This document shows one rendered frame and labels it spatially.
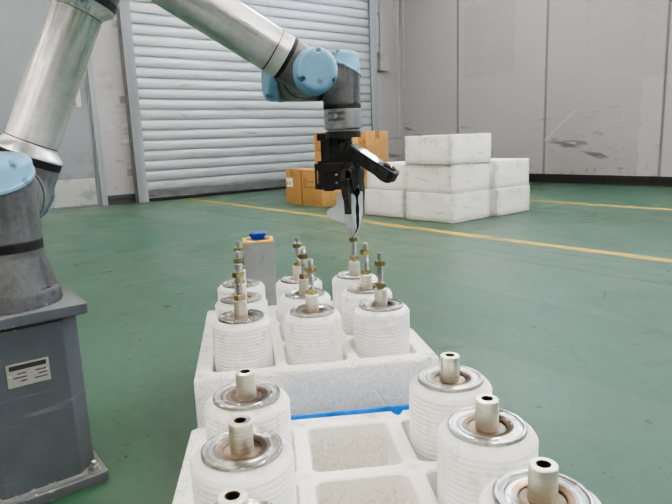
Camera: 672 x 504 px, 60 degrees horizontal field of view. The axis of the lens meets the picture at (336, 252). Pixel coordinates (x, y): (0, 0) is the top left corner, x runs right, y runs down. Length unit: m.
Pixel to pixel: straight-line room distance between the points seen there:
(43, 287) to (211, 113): 5.54
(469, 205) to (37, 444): 3.13
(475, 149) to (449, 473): 3.30
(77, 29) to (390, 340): 0.73
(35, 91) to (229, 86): 5.54
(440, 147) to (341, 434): 3.03
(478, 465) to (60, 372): 0.66
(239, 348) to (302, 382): 0.11
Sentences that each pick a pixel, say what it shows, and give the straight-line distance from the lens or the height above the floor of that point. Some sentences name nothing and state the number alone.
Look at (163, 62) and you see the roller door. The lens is 6.32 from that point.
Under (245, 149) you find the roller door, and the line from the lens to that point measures 6.64.
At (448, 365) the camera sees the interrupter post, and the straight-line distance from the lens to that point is 0.69.
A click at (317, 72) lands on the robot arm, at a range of 1.00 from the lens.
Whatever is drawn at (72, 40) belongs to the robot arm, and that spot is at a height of 0.71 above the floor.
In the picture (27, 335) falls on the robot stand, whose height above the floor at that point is 0.27.
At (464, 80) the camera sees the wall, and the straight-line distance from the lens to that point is 7.44.
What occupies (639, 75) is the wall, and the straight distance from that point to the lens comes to 6.31.
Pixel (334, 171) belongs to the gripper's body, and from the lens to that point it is 1.17.
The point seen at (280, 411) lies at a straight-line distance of 0.66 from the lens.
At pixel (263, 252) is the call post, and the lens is 1.33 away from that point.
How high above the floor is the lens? 0.53
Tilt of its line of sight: 11 degrees down
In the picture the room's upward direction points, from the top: 2 degrees counter-clockwise
